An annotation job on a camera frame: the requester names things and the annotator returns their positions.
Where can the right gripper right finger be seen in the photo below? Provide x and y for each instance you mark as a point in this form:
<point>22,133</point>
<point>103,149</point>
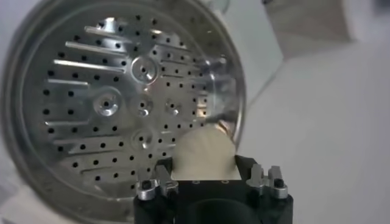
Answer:
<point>259,179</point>

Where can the white steamed baozi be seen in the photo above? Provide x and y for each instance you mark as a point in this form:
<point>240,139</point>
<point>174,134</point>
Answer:
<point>204,152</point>

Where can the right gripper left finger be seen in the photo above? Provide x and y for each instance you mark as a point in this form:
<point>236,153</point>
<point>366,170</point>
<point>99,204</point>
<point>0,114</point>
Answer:
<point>158,179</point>

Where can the perforated steel steamer basket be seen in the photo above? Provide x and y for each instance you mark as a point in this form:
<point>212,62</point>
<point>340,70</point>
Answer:
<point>91,91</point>

